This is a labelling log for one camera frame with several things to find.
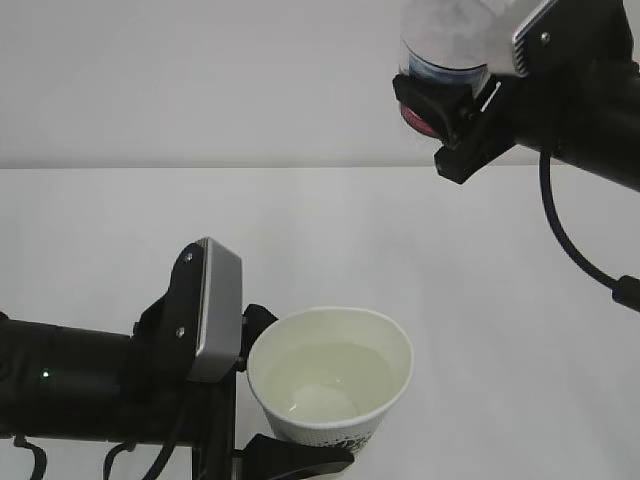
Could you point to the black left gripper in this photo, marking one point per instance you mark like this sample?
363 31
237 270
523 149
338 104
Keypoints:
172 396

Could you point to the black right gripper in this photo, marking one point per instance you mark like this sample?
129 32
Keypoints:
589 121

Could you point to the clear Nongfu Spring water bottle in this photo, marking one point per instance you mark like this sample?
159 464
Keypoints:
445 42

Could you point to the white paper cup green print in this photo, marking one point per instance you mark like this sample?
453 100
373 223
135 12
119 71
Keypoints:
328 376

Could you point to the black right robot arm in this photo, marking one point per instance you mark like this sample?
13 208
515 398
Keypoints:
482 77

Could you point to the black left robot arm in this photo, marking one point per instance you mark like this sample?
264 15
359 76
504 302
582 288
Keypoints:
62 383

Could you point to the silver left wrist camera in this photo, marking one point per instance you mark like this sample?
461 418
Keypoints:
210 310

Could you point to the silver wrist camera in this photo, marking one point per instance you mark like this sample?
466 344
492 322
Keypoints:
210 310
543 41

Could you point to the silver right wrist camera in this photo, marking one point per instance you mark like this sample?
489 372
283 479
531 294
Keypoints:
543 41

